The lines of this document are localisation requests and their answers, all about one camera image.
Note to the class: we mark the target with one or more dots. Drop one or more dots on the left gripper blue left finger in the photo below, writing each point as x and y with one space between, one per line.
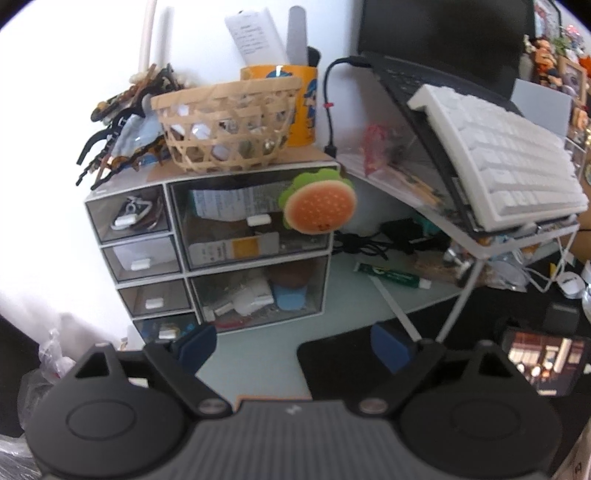
174 366

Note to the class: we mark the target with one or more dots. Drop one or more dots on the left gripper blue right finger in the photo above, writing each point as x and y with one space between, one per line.
409 364

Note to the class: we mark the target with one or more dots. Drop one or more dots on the clear large bottom drawer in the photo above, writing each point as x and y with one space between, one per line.
213 293

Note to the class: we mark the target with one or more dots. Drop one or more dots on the white drawer organizer cabinet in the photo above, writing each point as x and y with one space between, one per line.
158 227

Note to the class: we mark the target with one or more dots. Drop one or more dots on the black desk mat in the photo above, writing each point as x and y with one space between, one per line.
351 365

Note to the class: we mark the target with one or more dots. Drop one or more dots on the brown cardboard sheet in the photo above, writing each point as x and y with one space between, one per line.
243 398

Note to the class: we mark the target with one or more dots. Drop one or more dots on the green white tube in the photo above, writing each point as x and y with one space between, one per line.
395 276

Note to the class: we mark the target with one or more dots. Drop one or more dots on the white fluffy item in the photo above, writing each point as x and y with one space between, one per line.
255 295

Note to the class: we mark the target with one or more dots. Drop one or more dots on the clear plastic bags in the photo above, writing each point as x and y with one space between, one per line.
54 365

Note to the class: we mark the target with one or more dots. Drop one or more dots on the smartphone playing cartoon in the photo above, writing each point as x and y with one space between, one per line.
552 364

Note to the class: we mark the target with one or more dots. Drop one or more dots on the brown round plush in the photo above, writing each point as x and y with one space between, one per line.
289 276

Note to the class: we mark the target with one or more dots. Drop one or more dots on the hamburger plush toy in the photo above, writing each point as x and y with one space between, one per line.
318 202

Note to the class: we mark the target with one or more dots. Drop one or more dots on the red snack packet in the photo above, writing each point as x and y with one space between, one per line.
380 142

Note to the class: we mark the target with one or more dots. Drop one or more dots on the white mechanical keyboard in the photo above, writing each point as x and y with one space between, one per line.
513 171

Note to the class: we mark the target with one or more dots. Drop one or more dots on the black hair claw clips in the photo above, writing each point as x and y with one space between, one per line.
131 136

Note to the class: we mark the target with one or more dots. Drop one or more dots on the woven bamboo basket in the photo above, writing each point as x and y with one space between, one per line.
226 127

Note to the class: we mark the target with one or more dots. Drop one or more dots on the black laptop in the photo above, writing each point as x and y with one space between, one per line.
473 47

